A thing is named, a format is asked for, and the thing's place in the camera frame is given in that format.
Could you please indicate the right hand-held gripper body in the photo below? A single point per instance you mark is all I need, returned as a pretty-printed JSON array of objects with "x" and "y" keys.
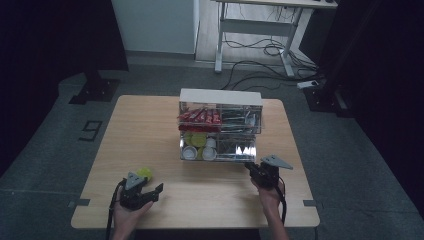
[{"x": 270, "y": 175}]

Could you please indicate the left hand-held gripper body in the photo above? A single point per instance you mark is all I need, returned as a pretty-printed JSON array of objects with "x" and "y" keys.
[{"x": 131, "y": 196}]

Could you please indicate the clear drawer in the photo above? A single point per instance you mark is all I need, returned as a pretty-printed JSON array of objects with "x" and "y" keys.
[
  {"x": 218, "y": 159},
  {"x": 240, "y": 126}
]

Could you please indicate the clear organizer with white top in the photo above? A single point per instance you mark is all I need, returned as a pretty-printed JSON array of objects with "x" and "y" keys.
[{"x": 220, "y": 96}]

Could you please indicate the person's left hand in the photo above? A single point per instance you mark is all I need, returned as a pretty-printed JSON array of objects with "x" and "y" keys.
[{"x": 128, "y": 218}]

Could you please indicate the person's right hand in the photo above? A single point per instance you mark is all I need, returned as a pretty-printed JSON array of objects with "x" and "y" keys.
[{"x": 270, "y": 198}]

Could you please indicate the pile of dark sachets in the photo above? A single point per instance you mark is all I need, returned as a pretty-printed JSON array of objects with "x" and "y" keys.
[{"x": 228, "y": 146}]

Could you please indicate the white capsule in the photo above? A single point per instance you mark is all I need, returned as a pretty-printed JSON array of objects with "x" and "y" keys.
[
  {"x": 210, "y": 143},
  {"x": 189, "y": 153},
  {"x": 209, "y": 153}
]

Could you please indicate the stack of dark packets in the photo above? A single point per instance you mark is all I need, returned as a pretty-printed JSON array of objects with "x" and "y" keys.
[{"x": 238, "y": 120}]

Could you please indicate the grey tape strip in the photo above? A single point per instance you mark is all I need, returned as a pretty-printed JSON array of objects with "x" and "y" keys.
[
  {"x": 80, "y": 202},
  {"x": 313, "y": 203}
]

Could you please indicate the stack of red packets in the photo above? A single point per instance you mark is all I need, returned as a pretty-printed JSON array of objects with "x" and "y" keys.
[{"x": 199, "y": 118}]

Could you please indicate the black stand with base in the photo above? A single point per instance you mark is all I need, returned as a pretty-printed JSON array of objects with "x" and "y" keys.
[{"x": 328, "y": 96}]

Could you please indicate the white power strip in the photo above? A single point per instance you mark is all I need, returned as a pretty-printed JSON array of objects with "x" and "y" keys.
[{"x": 307, "y": 84}]

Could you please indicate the black stand base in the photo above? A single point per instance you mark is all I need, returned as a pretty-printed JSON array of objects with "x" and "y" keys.
[{"x": 96, "y": 90}]

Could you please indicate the white cabinet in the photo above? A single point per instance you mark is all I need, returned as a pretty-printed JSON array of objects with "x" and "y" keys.
[{"x": 156, "y": 25}]

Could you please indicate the white metal frame desk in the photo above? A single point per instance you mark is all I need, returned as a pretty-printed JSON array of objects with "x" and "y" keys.
[{"x": 253, "y": 26}]

